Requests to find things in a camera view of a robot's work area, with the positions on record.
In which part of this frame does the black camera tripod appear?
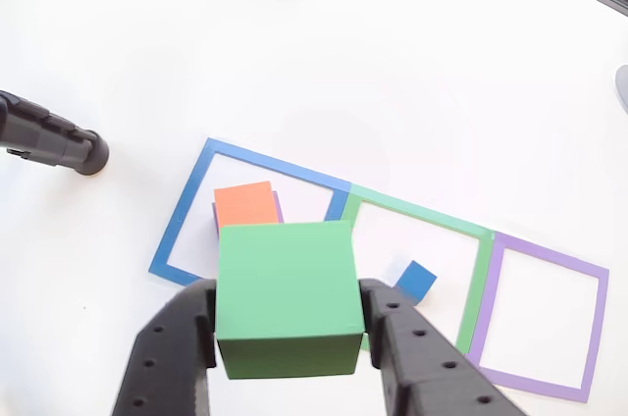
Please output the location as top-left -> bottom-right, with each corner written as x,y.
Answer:
0,89 -> 111,178

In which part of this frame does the orange square block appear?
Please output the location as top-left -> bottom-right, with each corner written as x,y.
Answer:
213,180 -> 282,228

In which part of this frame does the green square frame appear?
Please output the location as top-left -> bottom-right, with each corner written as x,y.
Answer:
340,182 -> 497,355

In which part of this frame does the blue square frame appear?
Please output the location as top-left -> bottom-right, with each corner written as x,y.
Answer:
148,136 -> 353,288

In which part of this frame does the purple square frame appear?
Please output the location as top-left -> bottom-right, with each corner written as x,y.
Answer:
464,231 -> 611,405

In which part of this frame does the small blue cube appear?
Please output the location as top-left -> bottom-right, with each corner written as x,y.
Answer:
393,259 -> 439,308

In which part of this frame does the green square block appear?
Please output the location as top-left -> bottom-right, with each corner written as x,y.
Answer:
214,219 -> 367,381

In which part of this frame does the round silver cable grommet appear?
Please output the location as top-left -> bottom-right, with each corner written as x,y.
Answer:
613,64 -> 628,116

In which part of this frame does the purple square block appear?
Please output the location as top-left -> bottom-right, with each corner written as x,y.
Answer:
211,189 -> 286,236

